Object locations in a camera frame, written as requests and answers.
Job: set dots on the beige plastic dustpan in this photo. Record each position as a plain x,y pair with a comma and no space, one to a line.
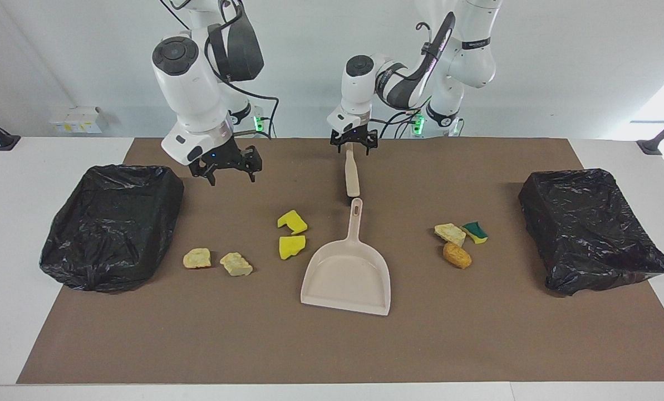
348,278

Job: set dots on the white wall socket box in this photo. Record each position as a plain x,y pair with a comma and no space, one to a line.
75,120

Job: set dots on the notched yellow sponge piece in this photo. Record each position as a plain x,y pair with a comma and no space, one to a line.
295,223

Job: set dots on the brown table mat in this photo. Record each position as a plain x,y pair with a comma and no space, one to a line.
332,345

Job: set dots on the green and yellow sponge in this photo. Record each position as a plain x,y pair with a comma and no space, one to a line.
476,233

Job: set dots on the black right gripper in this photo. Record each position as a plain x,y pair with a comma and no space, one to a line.
229,156

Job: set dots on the orange brown sponge lump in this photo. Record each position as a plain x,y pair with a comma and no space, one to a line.
457,256

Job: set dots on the beige hand brush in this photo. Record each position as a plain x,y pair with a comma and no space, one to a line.
352,178

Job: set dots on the black bag lined trash bin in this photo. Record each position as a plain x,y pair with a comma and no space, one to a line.
588,234
114,234

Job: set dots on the rounded beige sponge scrap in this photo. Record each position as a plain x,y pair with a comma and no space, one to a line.
197,259

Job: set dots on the pale tan sponge chunk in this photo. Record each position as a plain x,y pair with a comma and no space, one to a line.
450,234

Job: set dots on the jagged beige sponge scrap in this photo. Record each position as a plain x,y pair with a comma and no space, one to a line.
236,264

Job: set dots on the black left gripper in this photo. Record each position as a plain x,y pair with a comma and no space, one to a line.
353,135

